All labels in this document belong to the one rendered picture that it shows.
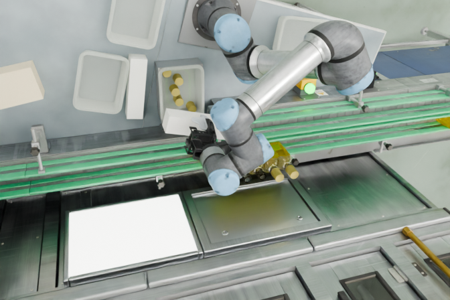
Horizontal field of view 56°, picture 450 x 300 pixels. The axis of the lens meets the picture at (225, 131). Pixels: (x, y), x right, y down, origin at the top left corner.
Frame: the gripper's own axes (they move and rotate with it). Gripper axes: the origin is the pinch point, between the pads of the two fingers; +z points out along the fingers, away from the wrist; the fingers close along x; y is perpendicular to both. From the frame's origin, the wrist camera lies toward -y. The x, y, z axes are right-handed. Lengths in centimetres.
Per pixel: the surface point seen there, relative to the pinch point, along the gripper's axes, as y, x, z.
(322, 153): -68, 15, 21
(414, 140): -117, 3, 22
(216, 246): -8.5, 32.3, -21.4
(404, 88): -97, -21, 22
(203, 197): -11.0, 32.2, 5.9
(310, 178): -59, 23, 11
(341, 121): -68, -3, 17
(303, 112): -46.3, -5.0, 15.5
